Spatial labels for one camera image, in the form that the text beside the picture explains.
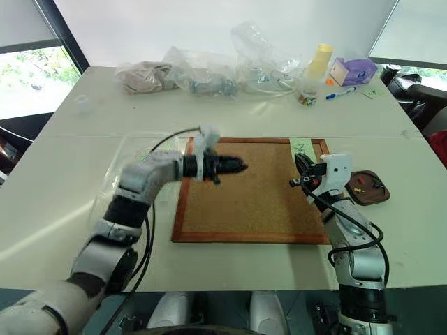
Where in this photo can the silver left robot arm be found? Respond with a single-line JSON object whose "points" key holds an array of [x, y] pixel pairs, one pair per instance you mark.
{"points": [[138, 178]]}

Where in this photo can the black window frame post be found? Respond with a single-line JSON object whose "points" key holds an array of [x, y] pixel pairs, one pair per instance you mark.
{"points": [[66, 31]]}

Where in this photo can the brown leather tray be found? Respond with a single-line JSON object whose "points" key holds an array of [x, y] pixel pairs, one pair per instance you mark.
{"points": [[370, 195]]}

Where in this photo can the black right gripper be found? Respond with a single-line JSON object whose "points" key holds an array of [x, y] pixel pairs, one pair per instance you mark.
{"points": [[314, 176]]}

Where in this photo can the clear plastic bag left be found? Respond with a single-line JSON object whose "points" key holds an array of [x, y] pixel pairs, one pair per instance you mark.
{"points": [[115, 167]]}

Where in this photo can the large clear plastic bag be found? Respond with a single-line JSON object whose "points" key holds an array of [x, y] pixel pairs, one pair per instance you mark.
{"points": [[260, 59]]}

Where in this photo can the black office chair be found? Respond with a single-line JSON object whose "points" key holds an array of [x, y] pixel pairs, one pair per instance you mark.
{"points": [[412, 90]]}

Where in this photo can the purple tissue box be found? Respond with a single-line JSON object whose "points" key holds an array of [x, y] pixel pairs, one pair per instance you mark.
{"points": [[354, 71]]}

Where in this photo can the wood framed cork board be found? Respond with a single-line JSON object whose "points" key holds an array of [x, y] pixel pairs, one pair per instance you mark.
{"points": [[251, 202]]}

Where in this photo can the plastic bag with brown contents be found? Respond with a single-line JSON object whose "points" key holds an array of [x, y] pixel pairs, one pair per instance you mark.
{"points": [[143, 77]]}

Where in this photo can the green sticky note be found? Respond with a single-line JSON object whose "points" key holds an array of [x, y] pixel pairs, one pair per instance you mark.
{"points": [[372, 93], [301, 146]]}

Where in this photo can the yellow cup stack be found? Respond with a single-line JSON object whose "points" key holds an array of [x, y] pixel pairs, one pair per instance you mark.
{"points": [[318, 61]]}

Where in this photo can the yellow pushpin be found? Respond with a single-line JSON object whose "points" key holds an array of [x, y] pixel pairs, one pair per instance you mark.
{"points": [[358, 190]]}

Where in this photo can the blue white marker pen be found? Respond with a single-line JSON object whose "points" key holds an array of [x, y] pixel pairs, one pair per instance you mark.
{"points": [[340, 93]]}

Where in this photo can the red cloth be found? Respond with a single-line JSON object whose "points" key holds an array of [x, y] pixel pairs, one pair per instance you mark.
{"points": [[439, 143]]}

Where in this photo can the small bag of coloured pushpins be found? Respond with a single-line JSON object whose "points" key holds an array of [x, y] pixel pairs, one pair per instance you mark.
{"points": [[307, 98]]}

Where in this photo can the small clear plastic cup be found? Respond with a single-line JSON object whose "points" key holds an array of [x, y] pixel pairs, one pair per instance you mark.
{"points": [[83, 103]]}

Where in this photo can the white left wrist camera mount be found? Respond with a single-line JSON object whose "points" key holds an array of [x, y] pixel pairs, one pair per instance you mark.
{"points": [[206, 139]]}

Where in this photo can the dark chair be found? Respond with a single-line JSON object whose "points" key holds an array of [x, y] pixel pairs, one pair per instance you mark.
{"points": [[17, 139]]}

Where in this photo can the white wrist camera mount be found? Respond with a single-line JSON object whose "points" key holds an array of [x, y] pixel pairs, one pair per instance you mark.
{"points": [[206, 139], [337, 171]]}

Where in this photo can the green pushpin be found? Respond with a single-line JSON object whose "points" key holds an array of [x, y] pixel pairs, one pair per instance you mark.
{"points": [[376, 182]]}

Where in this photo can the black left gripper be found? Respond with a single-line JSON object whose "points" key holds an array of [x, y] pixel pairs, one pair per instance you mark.
{"points": [[213, 166]]}

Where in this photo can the white rounded robot leg cover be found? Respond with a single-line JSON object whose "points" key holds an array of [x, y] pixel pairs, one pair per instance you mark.
{"points": [[173, 308], [267, 310]]}

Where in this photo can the small orange cap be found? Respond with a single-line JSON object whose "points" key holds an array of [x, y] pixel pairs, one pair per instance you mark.
{"points": [[329, 81]]}

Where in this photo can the plastic bag with grey contents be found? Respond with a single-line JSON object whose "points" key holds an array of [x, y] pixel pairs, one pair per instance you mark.
{"points": [[206, 82]]}

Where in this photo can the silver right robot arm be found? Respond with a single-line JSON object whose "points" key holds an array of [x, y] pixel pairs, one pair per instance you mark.
{"points": [[363, 258]]}

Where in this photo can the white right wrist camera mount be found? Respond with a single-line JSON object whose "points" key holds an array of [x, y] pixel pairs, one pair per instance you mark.
{"points": [[337, 171]]}

